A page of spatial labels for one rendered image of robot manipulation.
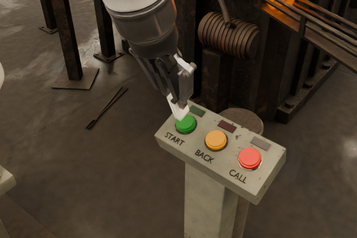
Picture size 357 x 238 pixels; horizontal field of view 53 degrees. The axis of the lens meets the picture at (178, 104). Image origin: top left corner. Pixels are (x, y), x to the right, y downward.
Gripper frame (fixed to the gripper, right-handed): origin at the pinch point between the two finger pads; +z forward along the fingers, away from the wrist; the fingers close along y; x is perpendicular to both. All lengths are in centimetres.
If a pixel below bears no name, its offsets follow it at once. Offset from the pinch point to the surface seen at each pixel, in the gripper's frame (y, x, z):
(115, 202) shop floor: 35, 17, 65
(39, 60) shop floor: 142, -20, 79
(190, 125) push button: -1.5, 0.2, 6.2
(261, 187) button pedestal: -19.4, 3.5, 7.6
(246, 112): -3.2, -16.2, 21.7
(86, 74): 108, -27, 81
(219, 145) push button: -8.9, 0.9, 6.2
